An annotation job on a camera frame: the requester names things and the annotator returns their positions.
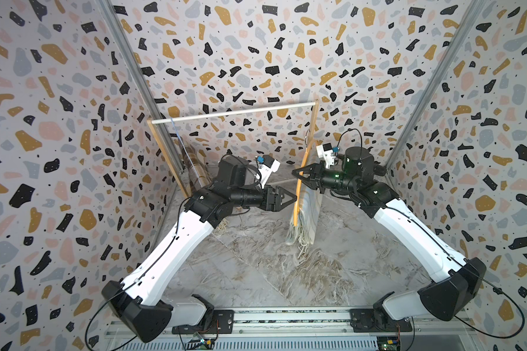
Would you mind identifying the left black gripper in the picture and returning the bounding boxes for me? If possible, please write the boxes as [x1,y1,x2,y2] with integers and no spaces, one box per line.
[231,183,299,214]

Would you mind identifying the light blue wire hanger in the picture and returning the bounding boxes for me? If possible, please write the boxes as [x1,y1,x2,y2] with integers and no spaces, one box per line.
[169,117,191,171]

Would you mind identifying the blue plaid fringed scarf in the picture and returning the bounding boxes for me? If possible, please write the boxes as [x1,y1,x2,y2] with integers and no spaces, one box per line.
[284,175,325,257]

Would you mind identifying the brown plaid fringed scarf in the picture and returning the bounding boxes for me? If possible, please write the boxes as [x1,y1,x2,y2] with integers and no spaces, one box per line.
[181,143,212,192]

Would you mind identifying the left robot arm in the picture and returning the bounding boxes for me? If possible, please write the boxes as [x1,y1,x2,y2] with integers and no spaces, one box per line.
[102,154,297,343]

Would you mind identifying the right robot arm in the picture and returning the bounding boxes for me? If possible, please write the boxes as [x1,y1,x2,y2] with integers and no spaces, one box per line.
[292,146,486,330]

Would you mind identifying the wooden clothes rack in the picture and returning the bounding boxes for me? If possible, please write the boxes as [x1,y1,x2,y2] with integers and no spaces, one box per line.
[148,98,320,196]

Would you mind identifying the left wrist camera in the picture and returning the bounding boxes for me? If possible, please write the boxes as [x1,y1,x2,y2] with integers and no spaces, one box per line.
[256,155,280,187]

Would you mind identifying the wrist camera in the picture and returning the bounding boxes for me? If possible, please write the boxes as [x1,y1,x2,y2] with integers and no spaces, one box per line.
[256,155,280,187]
[316,143,339,169]

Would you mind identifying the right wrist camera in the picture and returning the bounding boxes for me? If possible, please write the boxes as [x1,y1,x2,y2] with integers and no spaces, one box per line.
[316,143,339,169]

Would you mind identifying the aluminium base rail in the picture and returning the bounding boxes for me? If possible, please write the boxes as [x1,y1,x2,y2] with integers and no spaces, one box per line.
[106,307,483,350]

